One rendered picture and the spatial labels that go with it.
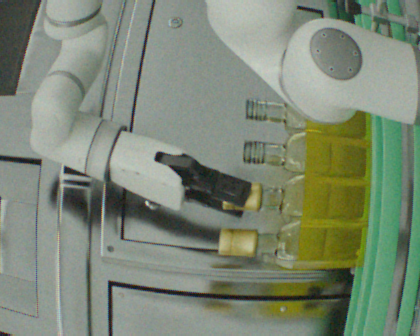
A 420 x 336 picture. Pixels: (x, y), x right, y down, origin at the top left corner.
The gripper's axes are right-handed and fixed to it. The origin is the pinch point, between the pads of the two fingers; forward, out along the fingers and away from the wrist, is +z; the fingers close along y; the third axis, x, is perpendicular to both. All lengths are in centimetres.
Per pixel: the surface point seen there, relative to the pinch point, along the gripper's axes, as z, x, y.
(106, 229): -14.6, -6.8, -12.0
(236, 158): -1.5, 9.1, -13.0
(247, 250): 4.2, -6.2, 1.0
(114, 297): -10.9, -15.8, -15.9
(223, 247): 1.3, -6.8, 1.2
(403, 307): 28.8, -11.9, 14.0
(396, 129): 18.7, 11.6, 13.5
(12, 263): -29.2, -18.6, -16.7
